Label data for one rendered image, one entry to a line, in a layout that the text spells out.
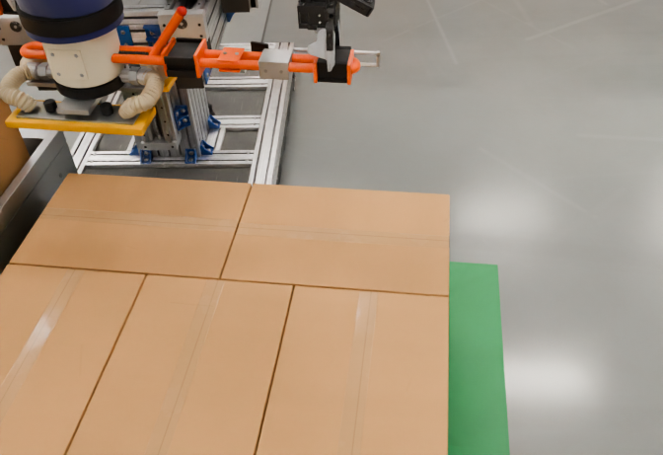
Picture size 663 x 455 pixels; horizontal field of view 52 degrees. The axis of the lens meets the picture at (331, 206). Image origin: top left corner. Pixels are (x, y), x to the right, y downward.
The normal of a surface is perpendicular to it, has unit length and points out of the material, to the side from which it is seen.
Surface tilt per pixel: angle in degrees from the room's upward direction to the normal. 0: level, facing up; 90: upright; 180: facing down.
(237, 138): 0
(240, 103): 0
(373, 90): 0
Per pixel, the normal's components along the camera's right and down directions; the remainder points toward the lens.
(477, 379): -0.04, -0.75
